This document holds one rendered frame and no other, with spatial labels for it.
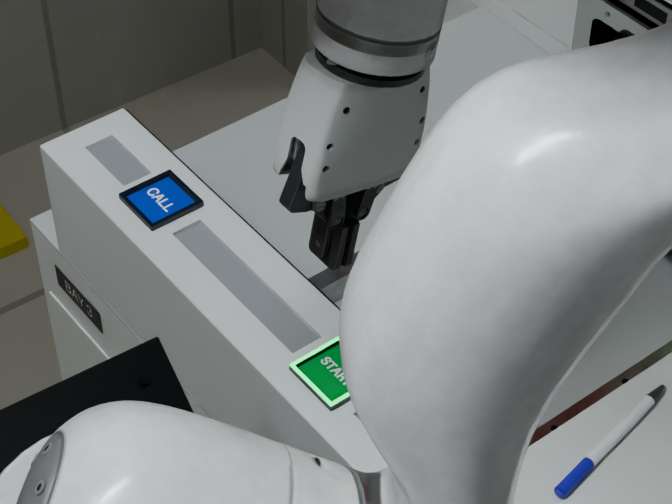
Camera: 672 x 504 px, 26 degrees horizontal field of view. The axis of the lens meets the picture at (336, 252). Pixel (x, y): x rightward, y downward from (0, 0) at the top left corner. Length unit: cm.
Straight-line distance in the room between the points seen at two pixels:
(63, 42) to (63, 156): 147
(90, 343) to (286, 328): 37
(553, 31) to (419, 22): 81
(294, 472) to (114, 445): 8
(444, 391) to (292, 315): 67
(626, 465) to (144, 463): 57
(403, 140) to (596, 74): 49
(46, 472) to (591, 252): 26
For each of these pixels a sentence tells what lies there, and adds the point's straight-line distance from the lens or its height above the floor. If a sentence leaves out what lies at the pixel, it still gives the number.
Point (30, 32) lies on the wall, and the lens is 281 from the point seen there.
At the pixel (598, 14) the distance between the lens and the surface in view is 164.
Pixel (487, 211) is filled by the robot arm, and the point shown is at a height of 149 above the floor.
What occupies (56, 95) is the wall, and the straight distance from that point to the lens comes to 291.
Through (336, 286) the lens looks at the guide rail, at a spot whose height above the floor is 84.
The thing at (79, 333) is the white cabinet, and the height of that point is 72.
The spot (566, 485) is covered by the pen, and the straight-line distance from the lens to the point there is 110.
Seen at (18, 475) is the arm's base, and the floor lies 104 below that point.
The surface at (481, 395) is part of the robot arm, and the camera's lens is 56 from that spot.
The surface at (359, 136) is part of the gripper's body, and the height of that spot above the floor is 122.
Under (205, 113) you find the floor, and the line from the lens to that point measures 296.
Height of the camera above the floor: 185
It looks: 44 degrees down
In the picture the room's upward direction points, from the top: straight up
